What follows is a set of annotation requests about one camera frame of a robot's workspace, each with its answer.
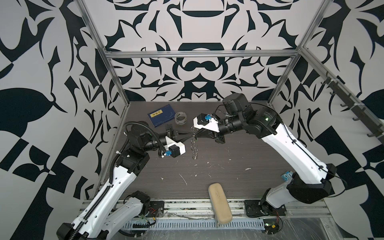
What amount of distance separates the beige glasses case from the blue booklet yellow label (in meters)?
0.54

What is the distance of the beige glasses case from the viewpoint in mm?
706

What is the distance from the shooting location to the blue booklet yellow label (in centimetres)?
110
